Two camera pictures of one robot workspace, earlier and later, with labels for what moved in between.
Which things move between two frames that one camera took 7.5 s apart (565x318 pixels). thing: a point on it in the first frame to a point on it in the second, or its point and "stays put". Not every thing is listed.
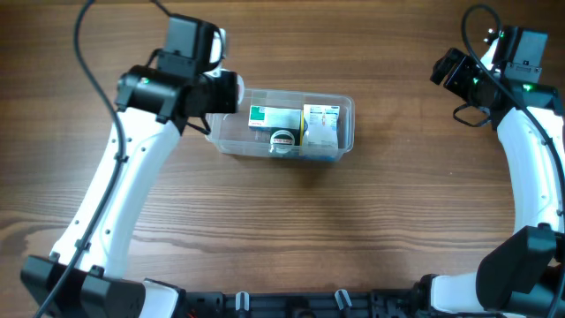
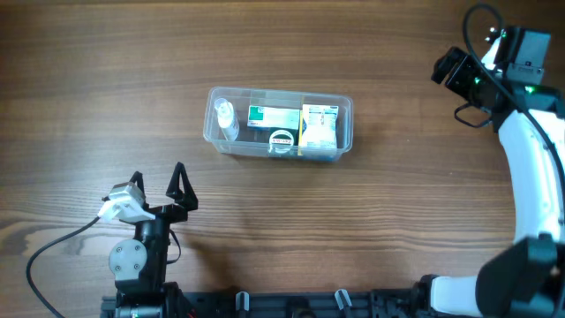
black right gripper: [465, 64] stays put
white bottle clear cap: [241, 89] to [228, 119]
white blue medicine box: [320, 127] stays put
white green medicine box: [269, 118] stays put
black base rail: [377, 304] stays put
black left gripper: [228, 98] to [185, 200]
